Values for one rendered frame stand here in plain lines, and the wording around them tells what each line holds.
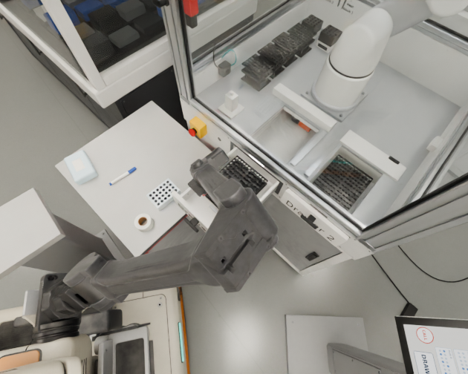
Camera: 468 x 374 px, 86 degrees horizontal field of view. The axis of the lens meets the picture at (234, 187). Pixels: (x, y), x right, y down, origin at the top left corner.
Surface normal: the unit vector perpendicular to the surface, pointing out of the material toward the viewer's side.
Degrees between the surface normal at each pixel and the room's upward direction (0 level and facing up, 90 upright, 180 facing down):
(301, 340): 3
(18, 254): 0
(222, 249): 39
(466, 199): 90
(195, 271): 64
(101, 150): 0
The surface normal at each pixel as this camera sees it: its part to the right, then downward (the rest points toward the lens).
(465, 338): -0.74, -0.31
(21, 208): 0.04, -0.42
